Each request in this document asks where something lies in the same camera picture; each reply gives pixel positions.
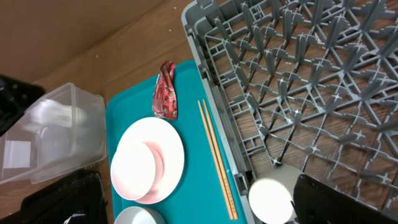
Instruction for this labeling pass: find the grey plastic dish rack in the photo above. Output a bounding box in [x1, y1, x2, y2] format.
[181, 0, 397, 223]

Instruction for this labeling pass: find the teal plastic tray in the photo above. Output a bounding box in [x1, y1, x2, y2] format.
[106, 60, 232, 223]

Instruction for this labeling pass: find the grey bowl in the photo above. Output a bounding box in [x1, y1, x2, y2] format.
[114, 207, 166, 224]

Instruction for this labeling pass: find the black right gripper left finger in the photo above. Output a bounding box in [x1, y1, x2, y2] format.
[63, 212, 92, 224]

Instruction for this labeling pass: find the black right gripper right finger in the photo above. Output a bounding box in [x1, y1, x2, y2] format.
[293, 174, 397, 224]

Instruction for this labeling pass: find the wooden chopstick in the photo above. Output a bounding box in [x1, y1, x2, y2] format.
[199, 99, 239, 220]
[198, 99, 238, 220]

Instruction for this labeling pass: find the red snack wrapper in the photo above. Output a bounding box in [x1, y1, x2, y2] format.
[152, 61, 178, 120]

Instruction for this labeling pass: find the clear plastic bin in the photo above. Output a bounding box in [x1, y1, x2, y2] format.
[1, 83, 107, 184]

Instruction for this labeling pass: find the white cup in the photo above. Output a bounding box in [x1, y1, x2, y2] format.
[248, 164, 302, 224]

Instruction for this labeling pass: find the pink plate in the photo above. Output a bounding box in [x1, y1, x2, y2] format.
[118, 117, 185, 204]

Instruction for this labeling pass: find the white pink bowl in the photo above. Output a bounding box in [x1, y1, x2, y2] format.
[111, 140, 164, 200]

